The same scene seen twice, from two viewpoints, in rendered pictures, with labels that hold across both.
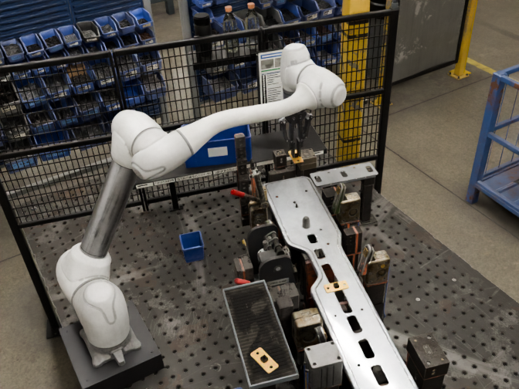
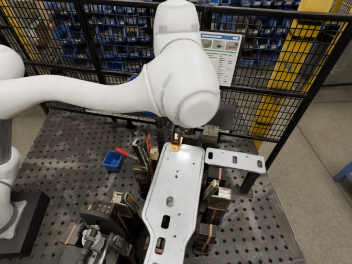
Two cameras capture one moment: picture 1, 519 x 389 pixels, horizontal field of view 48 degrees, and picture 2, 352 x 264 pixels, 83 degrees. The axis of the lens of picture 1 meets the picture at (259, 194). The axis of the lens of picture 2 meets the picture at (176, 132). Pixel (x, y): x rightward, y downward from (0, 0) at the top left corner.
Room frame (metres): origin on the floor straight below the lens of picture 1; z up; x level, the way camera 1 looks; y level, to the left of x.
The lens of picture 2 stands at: (1.43, -0.34, 1.83)
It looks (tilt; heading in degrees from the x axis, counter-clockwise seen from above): 48 degrees down; 24
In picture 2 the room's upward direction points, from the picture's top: straight up
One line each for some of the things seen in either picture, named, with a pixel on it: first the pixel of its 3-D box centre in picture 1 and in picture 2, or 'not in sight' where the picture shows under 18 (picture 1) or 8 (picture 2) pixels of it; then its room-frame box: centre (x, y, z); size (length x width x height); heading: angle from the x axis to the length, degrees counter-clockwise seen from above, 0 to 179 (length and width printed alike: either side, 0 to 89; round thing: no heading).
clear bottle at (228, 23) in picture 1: (230, 28); not in sight; (2.47, 0.08, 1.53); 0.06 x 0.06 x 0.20
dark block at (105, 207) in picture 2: not in sight; (116, 227); (1.58, 0.01, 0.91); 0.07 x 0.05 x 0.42; 102
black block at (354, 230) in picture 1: (351, 256); (204, 239); (1.71, -0.36, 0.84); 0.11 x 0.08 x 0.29; 102
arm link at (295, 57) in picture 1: (297, 67); (177, 41); (1.85, -0.16, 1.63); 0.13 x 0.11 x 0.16; 33
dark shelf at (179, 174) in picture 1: (227, 156); (158, 108); (2.24, 0.14, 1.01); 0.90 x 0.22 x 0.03; 102
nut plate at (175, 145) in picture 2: (295, 155); (176, 141); (1.86, -0.15, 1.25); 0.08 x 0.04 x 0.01; 13
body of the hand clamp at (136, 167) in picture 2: (259, 237); (145, 183); (1.82, 0.01, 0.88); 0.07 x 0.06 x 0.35; 102
